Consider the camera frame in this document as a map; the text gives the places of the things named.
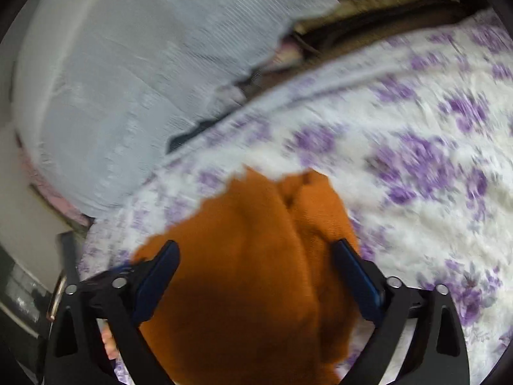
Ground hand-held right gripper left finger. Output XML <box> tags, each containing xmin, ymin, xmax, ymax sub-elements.
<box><xmin>44</xmin><ymin>240</ymin><xmax>181</xmax><ymax>385</ymax></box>

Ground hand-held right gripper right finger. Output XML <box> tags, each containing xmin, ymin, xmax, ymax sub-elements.
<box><xmin>332</xmin><ymin>238</ymin><xmax>470</xmax><ymax>385</ymax></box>

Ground orange knit cardigan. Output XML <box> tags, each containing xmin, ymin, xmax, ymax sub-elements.
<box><xmin>132</xmin><ymin>166</ymin><xmax>361</xmax><ymax>385</ymax></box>

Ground person's left hand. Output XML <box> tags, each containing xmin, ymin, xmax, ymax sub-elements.
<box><xmin>101</xmin><ymin>327</ymin><xmax>120</xmax><ymax>361</ymax></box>

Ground purple floral bedsheet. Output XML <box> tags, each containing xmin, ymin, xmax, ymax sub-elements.
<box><xmin>78</xmin><ymin>8</ymin><xmax>513</xmax><ymax>385</ymax></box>

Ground pink floral cloth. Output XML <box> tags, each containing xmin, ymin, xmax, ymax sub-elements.
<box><xmin>16</xmin><ymin>134</ymin><xmax>95</xmax><ymax>227</ymax></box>

